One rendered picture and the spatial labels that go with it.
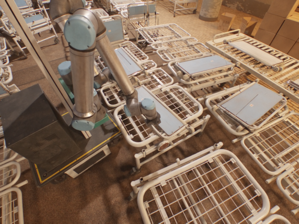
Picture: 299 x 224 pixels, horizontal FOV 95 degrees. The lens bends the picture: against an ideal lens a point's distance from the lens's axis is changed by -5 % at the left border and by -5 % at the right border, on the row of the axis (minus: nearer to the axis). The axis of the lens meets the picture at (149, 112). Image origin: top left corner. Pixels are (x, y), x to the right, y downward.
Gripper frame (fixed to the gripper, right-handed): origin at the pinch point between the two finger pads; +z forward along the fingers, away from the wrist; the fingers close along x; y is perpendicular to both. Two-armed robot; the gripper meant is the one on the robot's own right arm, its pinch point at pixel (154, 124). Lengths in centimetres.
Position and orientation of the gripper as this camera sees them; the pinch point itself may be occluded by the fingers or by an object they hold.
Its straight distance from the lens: 126.1
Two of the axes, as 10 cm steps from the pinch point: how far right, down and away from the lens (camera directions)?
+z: 1.5, 5.3, 8.3
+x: -7.8, 5.8, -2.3
